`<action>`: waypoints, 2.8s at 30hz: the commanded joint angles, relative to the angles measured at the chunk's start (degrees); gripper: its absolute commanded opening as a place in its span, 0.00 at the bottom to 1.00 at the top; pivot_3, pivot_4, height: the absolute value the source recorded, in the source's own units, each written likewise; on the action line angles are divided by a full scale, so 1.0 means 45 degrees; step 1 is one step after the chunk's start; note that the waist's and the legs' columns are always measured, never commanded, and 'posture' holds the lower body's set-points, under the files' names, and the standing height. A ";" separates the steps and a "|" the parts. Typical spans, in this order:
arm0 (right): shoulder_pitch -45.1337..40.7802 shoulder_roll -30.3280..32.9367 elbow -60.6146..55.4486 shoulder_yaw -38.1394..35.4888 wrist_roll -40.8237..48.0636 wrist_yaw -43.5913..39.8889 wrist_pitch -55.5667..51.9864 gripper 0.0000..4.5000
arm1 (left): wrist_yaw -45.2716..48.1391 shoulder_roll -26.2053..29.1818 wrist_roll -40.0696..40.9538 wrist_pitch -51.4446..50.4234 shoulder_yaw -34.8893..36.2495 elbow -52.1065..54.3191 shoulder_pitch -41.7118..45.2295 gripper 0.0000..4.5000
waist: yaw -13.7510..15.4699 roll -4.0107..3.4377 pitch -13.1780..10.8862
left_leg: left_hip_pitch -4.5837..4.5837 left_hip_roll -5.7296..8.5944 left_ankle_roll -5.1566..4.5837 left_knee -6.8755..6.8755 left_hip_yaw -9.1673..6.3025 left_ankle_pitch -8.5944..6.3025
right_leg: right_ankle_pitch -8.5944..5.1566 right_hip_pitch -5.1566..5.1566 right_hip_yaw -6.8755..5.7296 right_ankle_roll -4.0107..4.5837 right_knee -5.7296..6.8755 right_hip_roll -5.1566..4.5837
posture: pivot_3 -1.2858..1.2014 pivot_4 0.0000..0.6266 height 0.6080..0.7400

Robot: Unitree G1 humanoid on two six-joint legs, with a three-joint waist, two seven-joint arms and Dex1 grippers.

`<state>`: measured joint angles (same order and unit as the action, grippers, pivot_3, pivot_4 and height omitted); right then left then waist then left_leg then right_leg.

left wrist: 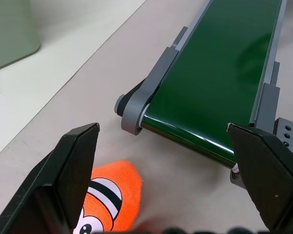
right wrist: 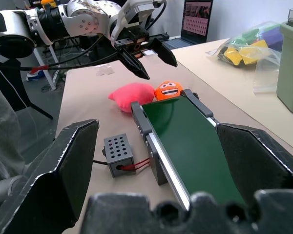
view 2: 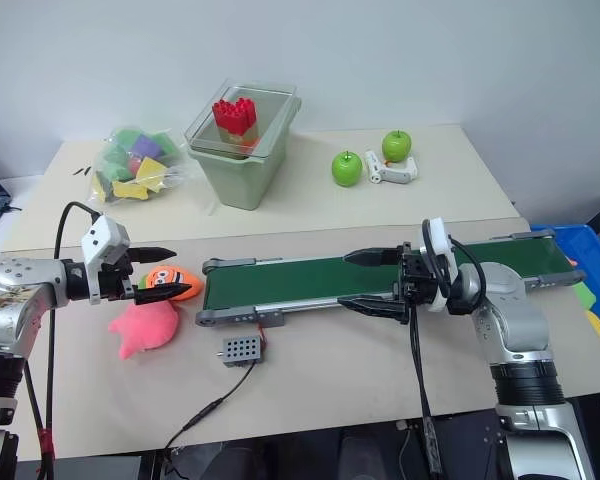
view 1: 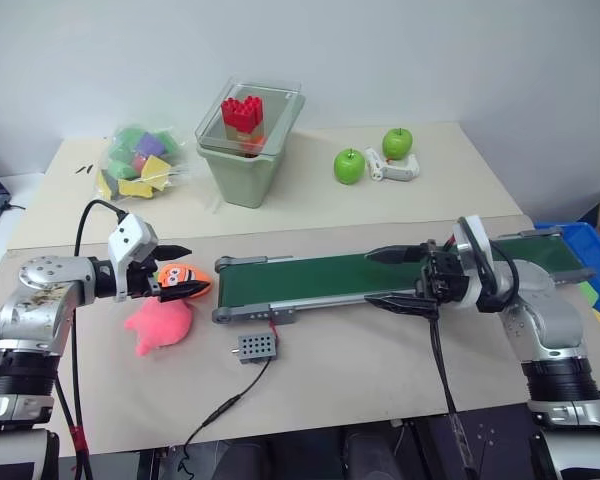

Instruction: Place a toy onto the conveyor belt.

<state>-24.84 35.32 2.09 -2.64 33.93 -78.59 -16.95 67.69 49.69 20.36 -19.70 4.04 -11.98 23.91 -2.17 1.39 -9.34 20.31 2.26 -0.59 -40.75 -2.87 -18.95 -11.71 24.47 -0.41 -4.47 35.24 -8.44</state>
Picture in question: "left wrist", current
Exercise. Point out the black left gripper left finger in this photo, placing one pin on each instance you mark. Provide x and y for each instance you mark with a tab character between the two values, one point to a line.
56	175

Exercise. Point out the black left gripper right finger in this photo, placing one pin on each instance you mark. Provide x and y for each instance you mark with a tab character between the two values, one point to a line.
266	175

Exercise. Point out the orange clownfish plush toy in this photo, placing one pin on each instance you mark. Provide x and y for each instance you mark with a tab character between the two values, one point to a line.
117	195

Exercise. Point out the pale green bin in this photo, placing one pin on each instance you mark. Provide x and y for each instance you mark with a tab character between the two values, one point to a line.
9	31

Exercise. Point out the green conveyor belt with grey frame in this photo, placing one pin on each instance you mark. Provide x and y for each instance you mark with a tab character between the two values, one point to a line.
217	80

